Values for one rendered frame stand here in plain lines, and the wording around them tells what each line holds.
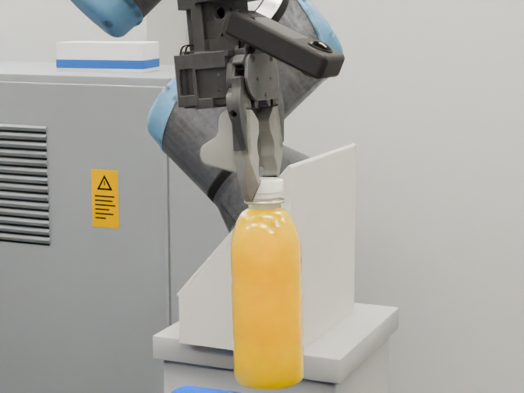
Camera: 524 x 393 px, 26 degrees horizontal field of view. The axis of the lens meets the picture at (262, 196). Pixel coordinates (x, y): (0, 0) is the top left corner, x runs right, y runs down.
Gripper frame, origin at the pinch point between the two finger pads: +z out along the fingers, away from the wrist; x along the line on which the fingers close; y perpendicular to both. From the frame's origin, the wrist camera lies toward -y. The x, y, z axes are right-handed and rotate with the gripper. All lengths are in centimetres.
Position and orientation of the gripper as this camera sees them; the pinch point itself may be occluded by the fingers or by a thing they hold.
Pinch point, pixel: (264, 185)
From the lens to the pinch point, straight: 114.7
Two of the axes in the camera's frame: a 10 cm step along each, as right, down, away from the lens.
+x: -4.4, 1.2, -8.9
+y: -9.0, 0.4, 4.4
